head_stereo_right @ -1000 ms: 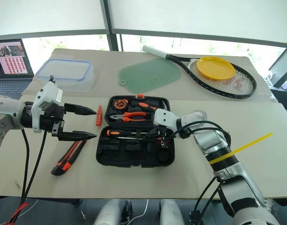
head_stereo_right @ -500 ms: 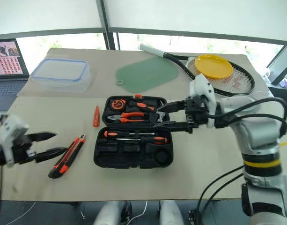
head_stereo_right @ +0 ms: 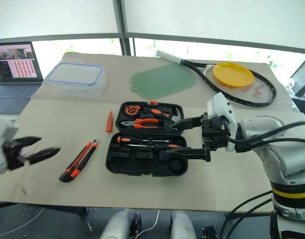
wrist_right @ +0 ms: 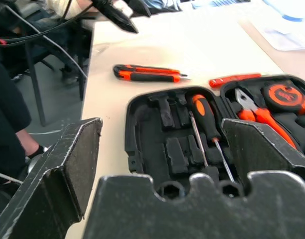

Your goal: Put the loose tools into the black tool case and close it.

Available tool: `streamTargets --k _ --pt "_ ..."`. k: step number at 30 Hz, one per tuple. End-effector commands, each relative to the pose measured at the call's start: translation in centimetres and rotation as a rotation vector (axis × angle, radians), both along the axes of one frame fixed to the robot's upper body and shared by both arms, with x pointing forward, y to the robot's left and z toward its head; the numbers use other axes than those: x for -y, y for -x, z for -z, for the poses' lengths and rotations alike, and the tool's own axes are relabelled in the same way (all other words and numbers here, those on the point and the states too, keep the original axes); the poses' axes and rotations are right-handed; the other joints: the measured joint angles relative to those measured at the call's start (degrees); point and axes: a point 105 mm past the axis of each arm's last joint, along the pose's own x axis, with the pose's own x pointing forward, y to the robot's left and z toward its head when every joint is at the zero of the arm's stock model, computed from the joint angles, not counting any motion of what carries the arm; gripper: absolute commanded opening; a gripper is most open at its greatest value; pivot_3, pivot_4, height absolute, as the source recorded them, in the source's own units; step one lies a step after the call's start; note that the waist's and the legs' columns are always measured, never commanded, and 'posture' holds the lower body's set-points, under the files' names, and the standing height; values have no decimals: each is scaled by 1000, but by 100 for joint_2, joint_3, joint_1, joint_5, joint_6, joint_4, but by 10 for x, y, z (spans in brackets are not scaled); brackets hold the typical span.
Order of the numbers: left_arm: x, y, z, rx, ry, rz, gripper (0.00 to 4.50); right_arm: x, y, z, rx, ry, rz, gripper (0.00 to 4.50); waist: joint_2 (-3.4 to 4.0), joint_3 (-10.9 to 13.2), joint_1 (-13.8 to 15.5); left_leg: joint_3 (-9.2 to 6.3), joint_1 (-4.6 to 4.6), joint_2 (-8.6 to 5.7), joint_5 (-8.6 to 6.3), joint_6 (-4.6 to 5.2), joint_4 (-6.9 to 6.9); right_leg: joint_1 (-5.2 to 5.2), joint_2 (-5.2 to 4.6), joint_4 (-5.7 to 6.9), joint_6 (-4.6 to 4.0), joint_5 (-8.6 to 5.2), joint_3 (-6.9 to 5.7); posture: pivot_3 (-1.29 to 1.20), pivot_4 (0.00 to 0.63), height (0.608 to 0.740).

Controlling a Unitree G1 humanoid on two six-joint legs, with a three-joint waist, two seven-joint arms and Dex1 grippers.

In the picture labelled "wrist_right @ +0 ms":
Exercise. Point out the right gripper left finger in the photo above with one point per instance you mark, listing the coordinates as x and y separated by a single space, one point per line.
55 186

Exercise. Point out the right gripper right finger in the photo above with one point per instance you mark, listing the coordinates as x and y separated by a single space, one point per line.
261 149

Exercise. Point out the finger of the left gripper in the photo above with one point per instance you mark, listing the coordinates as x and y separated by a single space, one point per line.
117 16
139 7

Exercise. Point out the black plastic tool case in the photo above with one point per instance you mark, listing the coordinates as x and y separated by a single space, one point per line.
154 154

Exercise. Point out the flat orange tool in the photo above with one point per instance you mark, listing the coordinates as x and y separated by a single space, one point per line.
232 79

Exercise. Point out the dark blue bag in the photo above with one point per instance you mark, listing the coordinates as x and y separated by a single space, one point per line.
162 5

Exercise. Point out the seated person in jeans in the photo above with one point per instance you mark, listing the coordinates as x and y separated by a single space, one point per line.
65 35

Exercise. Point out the black orange tape measure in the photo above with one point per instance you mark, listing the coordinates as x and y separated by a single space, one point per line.
281 95

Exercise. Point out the black utility knife orange stripe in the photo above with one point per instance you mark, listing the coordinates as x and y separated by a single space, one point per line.
142 68

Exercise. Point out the thin metal screwdriver shaft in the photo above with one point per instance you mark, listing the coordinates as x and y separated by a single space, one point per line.
198 139

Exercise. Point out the blue white printed sheet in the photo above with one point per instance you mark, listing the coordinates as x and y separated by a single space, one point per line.
217 3

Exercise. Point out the person in black top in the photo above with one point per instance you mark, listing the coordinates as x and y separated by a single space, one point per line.
8 99

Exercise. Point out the white paper sheet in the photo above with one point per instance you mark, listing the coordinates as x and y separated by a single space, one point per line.
291 37

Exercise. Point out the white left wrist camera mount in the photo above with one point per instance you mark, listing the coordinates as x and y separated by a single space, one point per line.
123 8

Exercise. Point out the dark metal chair frame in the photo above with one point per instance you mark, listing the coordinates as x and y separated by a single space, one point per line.
36 87

